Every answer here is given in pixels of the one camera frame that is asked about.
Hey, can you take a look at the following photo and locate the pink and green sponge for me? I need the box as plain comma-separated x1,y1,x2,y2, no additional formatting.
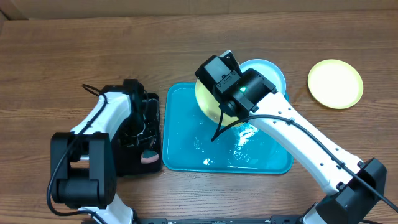
141,150,159,164

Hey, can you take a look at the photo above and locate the yellow-green plate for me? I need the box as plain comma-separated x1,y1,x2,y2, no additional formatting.
307,59,364,110
194,78,246,128

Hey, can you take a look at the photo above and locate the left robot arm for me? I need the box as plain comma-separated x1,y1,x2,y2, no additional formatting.
46,79,162,223

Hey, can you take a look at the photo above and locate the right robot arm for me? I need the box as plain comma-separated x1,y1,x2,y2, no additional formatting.
195,51,387,223

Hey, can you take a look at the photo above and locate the black plastic tray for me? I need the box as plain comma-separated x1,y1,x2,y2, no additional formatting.
112,93,162,177

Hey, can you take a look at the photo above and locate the teal plastic tray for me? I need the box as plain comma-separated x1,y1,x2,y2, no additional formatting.
162,83,294,175

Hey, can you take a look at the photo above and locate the light blue plate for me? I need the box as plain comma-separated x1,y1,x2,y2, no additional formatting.
239,59,287,95

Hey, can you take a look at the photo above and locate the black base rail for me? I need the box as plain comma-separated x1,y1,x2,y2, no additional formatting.
133,215,303,224

